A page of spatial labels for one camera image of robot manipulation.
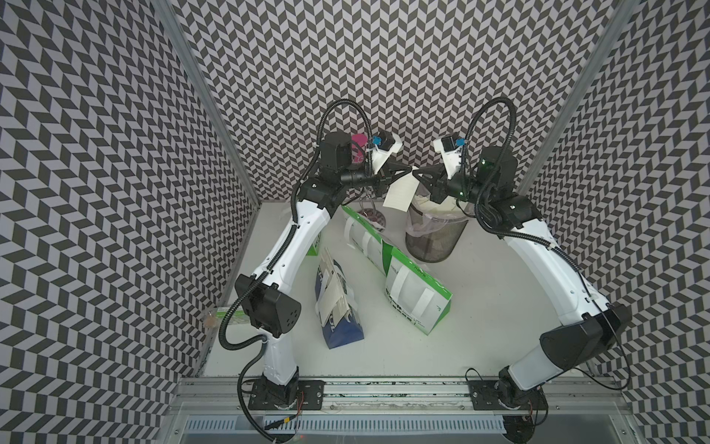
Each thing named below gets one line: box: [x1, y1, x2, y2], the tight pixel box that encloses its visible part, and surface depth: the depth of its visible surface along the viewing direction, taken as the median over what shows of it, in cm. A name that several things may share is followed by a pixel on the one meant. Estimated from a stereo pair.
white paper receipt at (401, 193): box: [382, 172, 421, 213], surface depth 70 cm
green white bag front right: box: [384, 246, 453, 336], surface depth 73 cm
